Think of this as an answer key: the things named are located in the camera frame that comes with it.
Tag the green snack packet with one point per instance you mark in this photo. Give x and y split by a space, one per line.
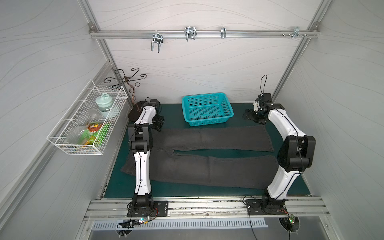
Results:
94 134

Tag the white vent strip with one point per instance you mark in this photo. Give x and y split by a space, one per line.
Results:
183 224

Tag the pale green lidded jar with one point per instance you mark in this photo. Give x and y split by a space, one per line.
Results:
107 106

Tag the aluminium top rail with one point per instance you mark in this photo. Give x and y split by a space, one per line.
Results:
201 34

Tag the curved metal hook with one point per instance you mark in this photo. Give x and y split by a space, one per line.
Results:
190 33

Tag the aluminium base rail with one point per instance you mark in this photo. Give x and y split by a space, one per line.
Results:
205 207

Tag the ornate metal hook stand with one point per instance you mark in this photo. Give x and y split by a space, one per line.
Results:
132 81

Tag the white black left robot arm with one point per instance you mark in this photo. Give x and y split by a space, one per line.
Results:
140 144

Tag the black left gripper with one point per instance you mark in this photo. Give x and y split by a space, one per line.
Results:
159 122

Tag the dark grey long pants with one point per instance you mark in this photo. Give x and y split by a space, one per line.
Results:
240 157

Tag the white wire wall basket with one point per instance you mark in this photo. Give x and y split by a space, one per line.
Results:
82 112

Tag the small metal hook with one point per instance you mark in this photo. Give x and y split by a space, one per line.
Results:
223 32

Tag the dark oval stand base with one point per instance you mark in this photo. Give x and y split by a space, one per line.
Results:
136 111

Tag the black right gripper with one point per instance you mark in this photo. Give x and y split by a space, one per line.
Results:
252 115

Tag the metal bracket hook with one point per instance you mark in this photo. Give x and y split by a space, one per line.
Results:
295 34

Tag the double metal hook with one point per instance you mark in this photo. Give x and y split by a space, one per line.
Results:
157 40

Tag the teal plastic mesh basket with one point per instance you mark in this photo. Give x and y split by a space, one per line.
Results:
206 109

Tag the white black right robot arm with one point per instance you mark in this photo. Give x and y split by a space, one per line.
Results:
294 157

